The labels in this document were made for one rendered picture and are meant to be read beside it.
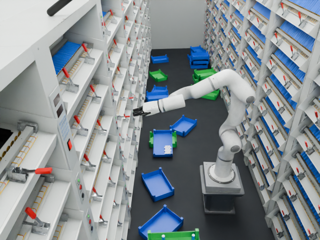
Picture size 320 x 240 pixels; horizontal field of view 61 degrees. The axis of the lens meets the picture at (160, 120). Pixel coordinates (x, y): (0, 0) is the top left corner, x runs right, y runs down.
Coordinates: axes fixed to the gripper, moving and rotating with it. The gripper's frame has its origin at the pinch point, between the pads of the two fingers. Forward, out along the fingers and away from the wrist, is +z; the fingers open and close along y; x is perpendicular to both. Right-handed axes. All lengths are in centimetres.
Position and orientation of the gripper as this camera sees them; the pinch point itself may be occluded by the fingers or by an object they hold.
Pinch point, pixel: (136, 112)
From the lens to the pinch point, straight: 174.9
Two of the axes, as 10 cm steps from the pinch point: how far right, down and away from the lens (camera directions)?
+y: 0.3, 5.5, -8.3
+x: 2.6, 8.0, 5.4
